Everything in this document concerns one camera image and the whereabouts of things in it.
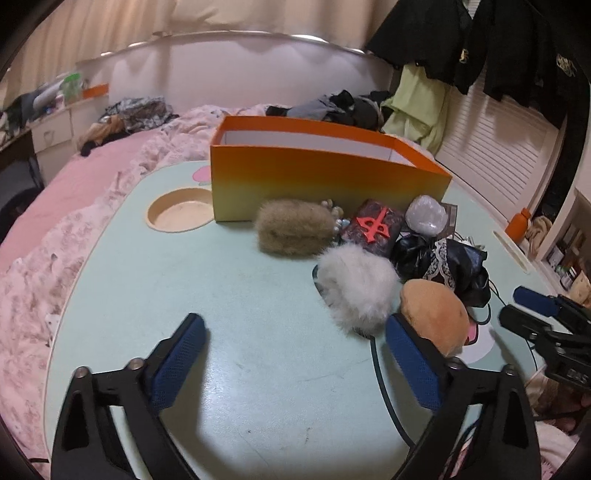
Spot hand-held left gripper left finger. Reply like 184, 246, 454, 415
50, 313, 207, 480

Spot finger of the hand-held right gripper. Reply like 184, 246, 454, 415
513, 286, 561, 317
499, 305, 552, 340

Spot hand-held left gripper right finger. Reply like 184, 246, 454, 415
385, 314, 541, 480

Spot tan plush toy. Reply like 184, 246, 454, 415
399, 279, 471, 357

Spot black lace cloth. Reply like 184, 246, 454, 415
392, 233, 491, 308

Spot white fluffy pompom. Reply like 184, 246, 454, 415
318, 243, 402, 334

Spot clear plastic bag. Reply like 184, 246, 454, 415
405, 195, 450, 237

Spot dark case with red emblem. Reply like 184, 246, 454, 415
342, 199, 406, 254

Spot pastel bead chain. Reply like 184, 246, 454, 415
321, 199, 354, 234

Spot brown fluffy pouch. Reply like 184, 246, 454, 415
254, 199, 338, 256

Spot orange cardboard box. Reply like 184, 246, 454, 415
210, 115, 453, 223

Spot beige crumpled cloth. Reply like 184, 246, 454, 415
526, 216, 553, 259

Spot orange bottle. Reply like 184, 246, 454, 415
504, 208, 532, 241

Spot round beige dish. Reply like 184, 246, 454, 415
147, 187, 214, 232

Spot pink floral blanket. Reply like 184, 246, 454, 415
0, 104, 278, 467

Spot white louvered door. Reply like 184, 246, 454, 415
436, 74, 561, 217

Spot pink bed sheet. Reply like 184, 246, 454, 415
0, 136, 158, 259

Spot green cloth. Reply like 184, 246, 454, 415
381, 64, 451, 153

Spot pile of patterned clothes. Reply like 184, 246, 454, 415
78, 96, 180, 157

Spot black hanging jackets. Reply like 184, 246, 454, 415
365, 0, 591, 132

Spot pile of dark clothes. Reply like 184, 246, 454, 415
265, 90, 385, 132

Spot white bedside cabinet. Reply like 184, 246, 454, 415
25, 83, 110, 155

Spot padded bed headboard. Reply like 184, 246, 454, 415
76, 31, 398, 121

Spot black cable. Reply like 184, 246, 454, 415
311, 265, 419, 450

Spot cluttered wall shelf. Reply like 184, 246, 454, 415
540, 189, 591, 308

